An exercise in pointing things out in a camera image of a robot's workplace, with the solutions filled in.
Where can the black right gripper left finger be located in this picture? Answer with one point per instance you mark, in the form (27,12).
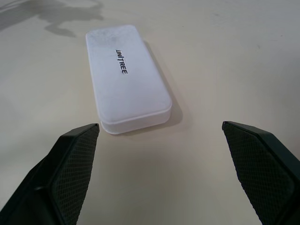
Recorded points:
(54,178)

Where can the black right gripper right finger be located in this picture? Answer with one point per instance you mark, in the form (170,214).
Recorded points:
(262,173)

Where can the white Unitree plastic box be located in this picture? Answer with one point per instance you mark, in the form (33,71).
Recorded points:
(122,79)

